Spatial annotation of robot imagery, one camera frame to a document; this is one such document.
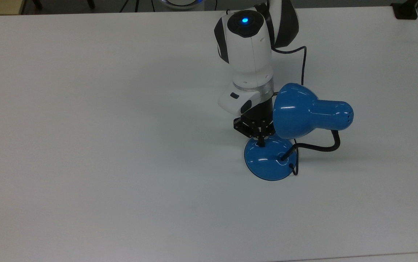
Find black table clamp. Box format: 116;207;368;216
391;3;418;20

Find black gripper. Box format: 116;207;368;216
234;96;276;147

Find blue desk lamp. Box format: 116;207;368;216
244;83;354;181

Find white robot base blue light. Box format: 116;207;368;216
160;0;205;10

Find dark gripper cable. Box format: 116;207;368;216
272;45;307;86

